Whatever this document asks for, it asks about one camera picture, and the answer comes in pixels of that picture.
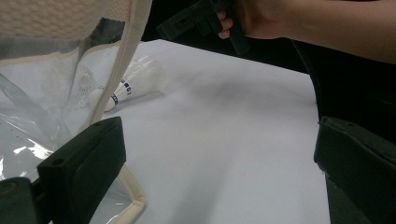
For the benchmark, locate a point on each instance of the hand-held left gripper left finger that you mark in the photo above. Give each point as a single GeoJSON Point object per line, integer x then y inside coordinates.
{"type": "Point", "coordinates": [84, 165]}

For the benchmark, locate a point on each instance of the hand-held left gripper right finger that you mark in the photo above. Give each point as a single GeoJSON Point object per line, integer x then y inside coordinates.
{"type": "Point", "coordinates": [361, 161]}

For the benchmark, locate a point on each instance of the clear bag with beige trim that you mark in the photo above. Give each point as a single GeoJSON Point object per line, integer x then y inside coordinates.
{"type": "Point", "coordinates": [46, 102]}

